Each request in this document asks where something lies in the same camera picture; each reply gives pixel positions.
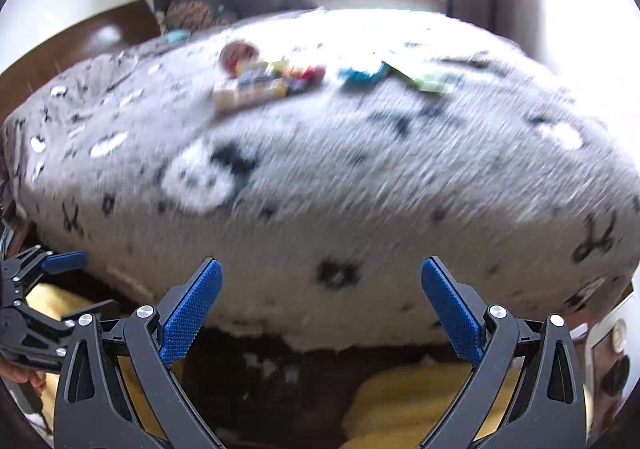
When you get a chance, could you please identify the green toy piece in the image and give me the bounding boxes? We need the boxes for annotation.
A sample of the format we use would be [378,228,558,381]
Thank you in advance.
[395,66,451,94]

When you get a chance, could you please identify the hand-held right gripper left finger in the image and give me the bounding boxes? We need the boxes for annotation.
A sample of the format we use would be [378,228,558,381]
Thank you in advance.
[52,256,226,449]

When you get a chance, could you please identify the person's left hand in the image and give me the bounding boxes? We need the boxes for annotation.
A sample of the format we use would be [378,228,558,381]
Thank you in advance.
[0,363,48,399]

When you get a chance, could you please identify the round red tin lid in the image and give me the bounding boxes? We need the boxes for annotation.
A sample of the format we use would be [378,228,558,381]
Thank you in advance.
[219,42,261,77]

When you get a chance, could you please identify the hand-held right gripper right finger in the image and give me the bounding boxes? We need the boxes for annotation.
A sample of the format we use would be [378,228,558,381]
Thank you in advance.
[419,256,588,449]

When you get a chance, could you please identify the brown wooden headboard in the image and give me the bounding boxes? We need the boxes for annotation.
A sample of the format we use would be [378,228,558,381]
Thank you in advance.
[0,0,163,95]

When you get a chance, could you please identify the yellow fluffy cloth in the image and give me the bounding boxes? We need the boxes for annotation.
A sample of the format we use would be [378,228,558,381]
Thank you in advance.
[25,281,531,449]

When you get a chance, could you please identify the patterned brown cushion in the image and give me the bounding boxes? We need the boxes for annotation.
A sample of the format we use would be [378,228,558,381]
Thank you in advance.
[162,0,238,32]

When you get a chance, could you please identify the grey printed blanket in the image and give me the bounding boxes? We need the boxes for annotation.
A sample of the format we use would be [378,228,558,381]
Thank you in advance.
[0,6,640,350]

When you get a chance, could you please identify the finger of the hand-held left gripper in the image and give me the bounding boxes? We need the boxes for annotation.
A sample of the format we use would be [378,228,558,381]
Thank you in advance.
[0,245,90,300]
[0,299,121,373]

